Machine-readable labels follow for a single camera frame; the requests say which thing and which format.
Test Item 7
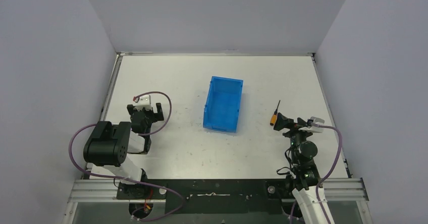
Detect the orange handled screwdriver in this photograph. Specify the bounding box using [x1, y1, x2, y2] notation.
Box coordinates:
[270, 100, 281, 126]

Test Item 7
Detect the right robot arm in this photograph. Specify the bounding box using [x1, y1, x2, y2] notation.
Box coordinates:
[271, 113, 334, 223]

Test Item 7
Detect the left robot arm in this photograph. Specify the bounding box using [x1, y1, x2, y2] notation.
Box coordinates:
[83, 102, 164, 199]

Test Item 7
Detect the blue plastic bin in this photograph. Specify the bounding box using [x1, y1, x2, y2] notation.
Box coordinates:
[203, 76, 243, 133]

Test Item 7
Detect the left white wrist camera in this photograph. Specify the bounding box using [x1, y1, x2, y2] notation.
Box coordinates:
[133, 94, 151, 108]

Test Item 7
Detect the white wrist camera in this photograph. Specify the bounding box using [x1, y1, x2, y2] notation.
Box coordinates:
[299, 117, 325, 133]
[133, 94, 151, 108]

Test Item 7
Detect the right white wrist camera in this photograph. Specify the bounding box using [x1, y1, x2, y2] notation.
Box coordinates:
[299, 117, 325, 133]

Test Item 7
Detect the aluminium frame rail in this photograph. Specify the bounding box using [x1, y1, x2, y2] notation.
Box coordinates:
[68, 178, 369, 203]

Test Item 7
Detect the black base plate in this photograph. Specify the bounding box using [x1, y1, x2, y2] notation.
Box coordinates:
[116, 179, 295, 218]

